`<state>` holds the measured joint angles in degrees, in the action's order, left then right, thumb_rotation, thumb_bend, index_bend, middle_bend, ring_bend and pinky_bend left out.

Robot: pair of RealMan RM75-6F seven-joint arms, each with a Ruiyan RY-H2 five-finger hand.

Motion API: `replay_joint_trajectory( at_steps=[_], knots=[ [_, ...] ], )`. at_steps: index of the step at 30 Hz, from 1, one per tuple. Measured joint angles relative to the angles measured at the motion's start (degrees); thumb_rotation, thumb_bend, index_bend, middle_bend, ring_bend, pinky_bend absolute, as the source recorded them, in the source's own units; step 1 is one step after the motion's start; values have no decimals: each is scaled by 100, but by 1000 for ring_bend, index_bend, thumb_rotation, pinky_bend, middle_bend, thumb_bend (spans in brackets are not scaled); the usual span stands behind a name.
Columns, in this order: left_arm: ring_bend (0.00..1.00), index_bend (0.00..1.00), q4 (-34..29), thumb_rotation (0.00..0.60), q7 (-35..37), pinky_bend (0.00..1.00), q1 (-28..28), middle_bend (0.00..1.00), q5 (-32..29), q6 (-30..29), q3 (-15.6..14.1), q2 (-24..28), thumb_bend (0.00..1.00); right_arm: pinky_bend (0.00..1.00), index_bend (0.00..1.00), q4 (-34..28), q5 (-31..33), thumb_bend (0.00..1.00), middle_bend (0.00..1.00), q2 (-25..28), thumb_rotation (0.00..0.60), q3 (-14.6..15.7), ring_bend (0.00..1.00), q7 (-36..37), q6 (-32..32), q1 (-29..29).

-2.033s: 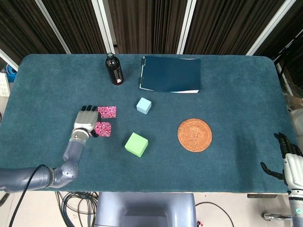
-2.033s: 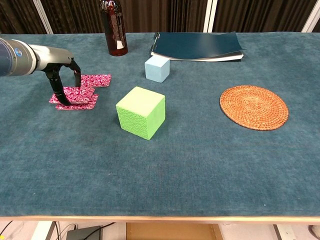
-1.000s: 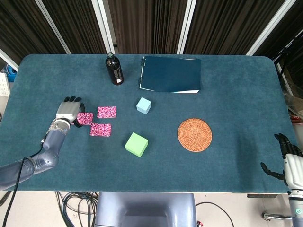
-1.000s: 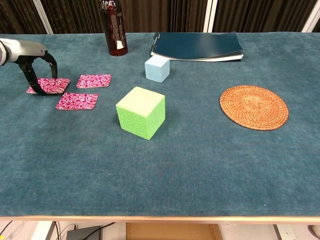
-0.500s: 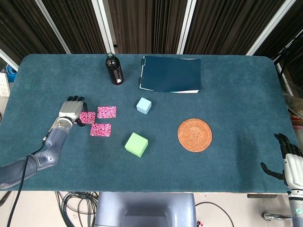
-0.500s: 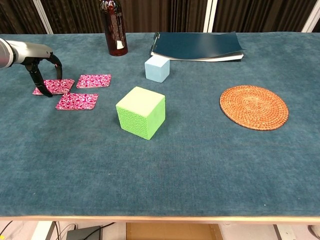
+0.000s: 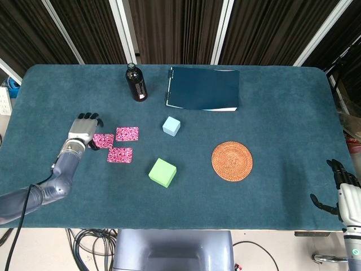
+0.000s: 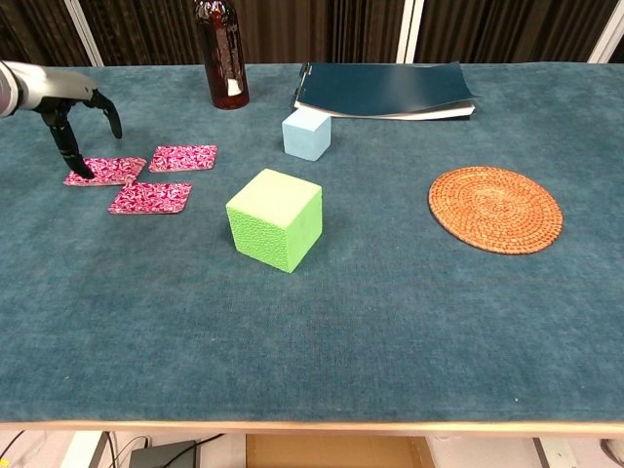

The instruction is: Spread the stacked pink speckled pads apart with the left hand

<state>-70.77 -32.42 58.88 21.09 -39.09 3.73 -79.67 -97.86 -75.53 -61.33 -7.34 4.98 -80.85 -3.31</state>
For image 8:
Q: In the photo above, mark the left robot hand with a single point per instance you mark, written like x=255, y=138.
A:
x=49, y=90

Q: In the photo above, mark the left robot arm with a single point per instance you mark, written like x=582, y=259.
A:
x=6, y=90

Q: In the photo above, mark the brown glass bottle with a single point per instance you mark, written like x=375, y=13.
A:
x=222, y=58

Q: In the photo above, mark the teal velvet tablecloth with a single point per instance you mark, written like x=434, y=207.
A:
x=146, y=317

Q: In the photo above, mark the green foam cube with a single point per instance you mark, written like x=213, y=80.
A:
x=273, y=219

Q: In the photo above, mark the light blue foam cube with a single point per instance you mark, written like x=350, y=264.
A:
x=304, y=139

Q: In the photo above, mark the dark brown pleated curtain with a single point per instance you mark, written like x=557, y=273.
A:
x=317, y=29

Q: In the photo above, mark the white table leg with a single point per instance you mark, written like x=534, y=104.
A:
x=83, y=453

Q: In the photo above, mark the dark grey box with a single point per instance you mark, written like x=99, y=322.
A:
x=166, y=456

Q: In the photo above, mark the round woven rattan coaster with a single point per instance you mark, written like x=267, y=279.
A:
x=495, y=209

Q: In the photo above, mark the brown cardboard box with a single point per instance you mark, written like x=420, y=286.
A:
x=336, y=453

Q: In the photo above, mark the white frame post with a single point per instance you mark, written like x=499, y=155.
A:
x=609, y=34
x=84, y=31
x=410, y=29

